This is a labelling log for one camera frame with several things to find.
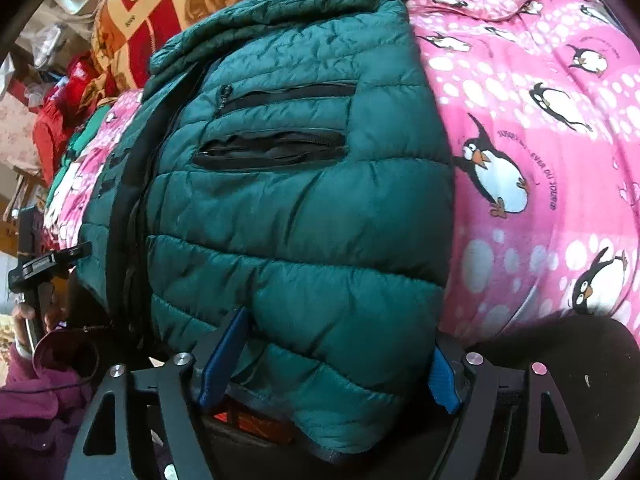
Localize bright green cloth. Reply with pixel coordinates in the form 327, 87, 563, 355
47, 102, 118, 203

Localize green puffer jacket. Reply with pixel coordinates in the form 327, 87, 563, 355
77, 0, 456, 463

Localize rose print checkered blanket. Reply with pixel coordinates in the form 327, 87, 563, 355
90, 0, 451, 93

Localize orange cloth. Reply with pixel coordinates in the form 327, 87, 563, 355
212, 402, 298, 443

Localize wooden chair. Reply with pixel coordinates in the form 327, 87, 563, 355
2, 160, 48, 253

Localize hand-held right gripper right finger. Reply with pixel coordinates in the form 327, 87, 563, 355
425, 345, 586, 480

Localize person's purple sleeved forearm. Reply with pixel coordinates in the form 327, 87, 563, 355
0, 322, 108, 480

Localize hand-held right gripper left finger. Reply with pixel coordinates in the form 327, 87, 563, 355
65, 305, 251, 480

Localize person's black pants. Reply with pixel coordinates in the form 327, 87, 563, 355
65, 270, 627, 480

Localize red garment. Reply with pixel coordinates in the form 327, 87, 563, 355
32, 97, 78, 186

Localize pink penguin print blanket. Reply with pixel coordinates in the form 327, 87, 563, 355
42, 0, 640, 341

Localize red clothing pile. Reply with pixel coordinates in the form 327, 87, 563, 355
62, 55, 103, 101

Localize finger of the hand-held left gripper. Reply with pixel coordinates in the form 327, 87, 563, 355
50, 241, 94, 268

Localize person's left hand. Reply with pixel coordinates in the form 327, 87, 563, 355
12, 302, 65, 348

